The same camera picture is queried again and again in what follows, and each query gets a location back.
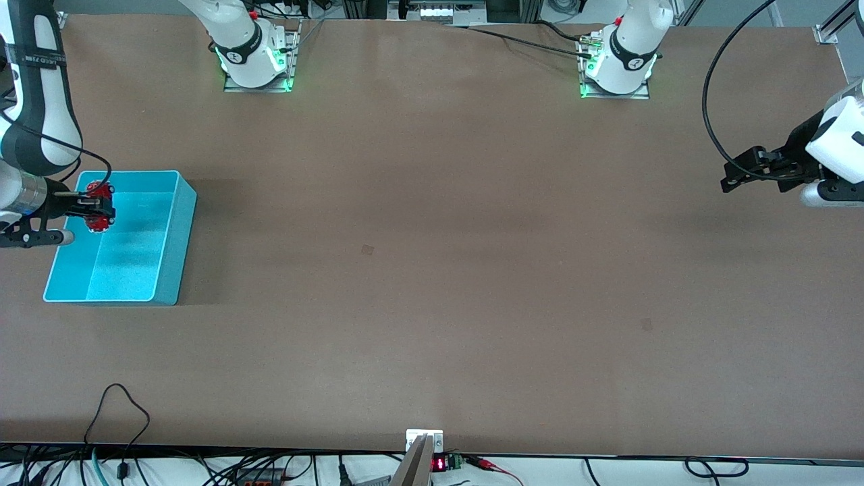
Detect red beetle toy car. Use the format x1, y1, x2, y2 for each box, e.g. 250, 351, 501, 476
85, 180, 116, 234

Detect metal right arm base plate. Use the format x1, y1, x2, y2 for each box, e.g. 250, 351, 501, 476
223, 19, 299, 93

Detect long black table cable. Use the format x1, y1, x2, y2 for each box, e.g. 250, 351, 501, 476
449, 24, 595, 59

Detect white lit device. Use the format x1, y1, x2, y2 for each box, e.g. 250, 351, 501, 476
417, 0, 488, 22

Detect red clip lead wires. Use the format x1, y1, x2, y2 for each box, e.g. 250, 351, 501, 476
464, 455, 524, 485

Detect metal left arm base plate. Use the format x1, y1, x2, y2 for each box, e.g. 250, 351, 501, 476
579, 30, 652, 101

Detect black coiled cable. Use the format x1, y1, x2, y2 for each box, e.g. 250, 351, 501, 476
684, 457, 750, 479

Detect blue plastic box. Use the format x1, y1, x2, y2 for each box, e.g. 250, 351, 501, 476
43, 170, 198, 306

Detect thin black looped cable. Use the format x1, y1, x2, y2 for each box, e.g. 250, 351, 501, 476
82, 383, 151, 481

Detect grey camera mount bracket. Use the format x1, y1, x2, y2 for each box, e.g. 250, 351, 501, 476
390, 429, 444, 486

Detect aluminium frame profile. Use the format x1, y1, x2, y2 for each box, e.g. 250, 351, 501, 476
813, 0, 864, 45

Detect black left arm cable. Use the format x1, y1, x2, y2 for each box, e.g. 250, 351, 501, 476
702, 0, 824, 183

